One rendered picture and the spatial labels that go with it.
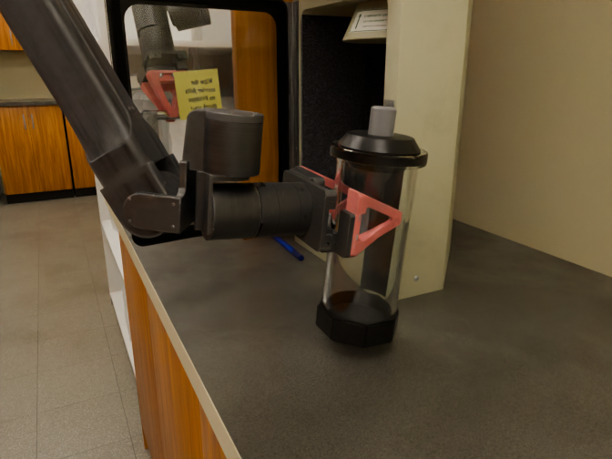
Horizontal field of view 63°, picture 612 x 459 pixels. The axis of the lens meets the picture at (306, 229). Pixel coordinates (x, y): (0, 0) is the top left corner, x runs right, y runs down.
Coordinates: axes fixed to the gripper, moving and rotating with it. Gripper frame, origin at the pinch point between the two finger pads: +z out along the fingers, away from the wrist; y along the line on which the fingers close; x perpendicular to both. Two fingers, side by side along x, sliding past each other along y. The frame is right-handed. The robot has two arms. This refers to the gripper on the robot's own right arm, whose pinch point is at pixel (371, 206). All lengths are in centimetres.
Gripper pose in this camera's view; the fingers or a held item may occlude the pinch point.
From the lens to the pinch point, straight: 58.9
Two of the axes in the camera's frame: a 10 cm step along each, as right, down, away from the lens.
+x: -1.0, 9.5, 3.0
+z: 8.9, -0.5, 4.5
